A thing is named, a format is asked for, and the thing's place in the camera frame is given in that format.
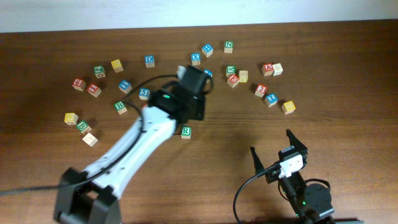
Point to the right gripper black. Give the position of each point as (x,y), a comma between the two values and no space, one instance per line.
(301,147)

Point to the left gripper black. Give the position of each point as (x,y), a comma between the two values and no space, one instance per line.
(199,104)

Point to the green R block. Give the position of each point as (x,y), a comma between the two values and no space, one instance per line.
(186,132)

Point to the yellow S block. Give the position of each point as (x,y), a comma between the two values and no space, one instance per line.
(288,107)

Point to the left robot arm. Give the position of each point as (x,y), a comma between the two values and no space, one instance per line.
(92,195)

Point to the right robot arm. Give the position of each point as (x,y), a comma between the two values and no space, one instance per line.
(311,198)

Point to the blue P block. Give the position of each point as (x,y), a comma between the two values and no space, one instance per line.
(208,72)

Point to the blue X block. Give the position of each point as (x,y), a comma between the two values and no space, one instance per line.
(196,58)

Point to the blue H block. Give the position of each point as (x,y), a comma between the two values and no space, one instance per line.
(207,50)

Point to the red E block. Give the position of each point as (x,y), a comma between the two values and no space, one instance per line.
(233,80)

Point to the green V block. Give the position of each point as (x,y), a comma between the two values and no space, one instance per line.
(230,70)

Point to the blue 5 block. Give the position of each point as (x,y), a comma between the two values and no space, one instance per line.
(144,94)

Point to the plain yellow-print block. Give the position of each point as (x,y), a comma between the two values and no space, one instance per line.
(243,76)

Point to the blue D block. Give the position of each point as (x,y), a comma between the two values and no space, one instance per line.
(149,61)

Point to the blue L block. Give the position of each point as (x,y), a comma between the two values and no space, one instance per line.
(271,100)

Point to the green N block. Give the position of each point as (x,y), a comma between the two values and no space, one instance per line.
(228,47)

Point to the red 3 block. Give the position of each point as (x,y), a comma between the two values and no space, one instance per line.
(260,90)

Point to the blue T block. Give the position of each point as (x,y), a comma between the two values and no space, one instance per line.
(125,86)

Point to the green B block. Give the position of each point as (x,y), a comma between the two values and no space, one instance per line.
(120,107)

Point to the red A block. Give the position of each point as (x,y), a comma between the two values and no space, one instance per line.
(267,69)

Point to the yellow block top left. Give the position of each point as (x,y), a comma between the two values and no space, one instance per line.
(117,65)

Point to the plain white picture block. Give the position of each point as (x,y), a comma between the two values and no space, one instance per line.
(277,69)

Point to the green J block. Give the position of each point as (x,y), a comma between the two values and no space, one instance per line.
(99,71)

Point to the red I block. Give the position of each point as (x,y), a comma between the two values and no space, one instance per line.
(94,90)

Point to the red 6 block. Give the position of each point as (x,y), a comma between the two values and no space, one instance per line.
(79,84)

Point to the plain wooden block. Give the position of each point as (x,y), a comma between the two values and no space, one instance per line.
(90,139)

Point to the green E block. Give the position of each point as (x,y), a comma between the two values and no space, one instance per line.
(83,127)

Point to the yellow W block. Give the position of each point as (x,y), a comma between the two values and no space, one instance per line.
(71,118)

